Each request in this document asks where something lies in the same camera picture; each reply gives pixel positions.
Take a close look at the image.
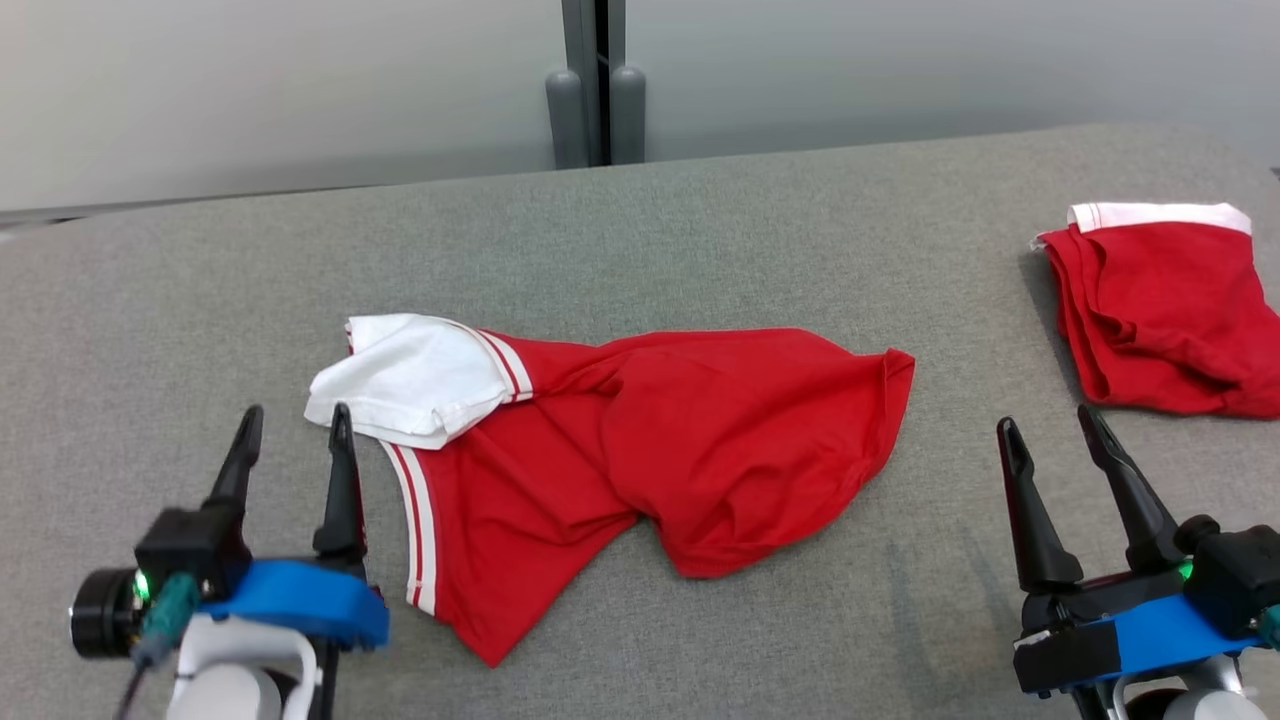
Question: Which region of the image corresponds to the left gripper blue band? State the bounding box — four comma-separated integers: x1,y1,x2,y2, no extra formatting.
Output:
69,402,392,661

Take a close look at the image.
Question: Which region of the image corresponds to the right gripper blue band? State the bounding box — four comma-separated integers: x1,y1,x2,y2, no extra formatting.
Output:
997,403,1263,697

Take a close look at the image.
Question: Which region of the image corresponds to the red shorts white trim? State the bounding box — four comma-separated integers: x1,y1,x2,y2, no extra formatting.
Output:
1030,202,1280,419

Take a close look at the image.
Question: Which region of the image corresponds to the red white t-shirt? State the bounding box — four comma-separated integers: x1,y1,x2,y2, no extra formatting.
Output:
303,313,917,669

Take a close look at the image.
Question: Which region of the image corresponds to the left cable teal connector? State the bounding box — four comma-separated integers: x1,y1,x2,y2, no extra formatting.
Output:
113,572,203,720

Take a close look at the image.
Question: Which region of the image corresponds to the grey cylindrical post cap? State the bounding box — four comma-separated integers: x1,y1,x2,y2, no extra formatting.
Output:
545,68,586,171
610,65,647,166

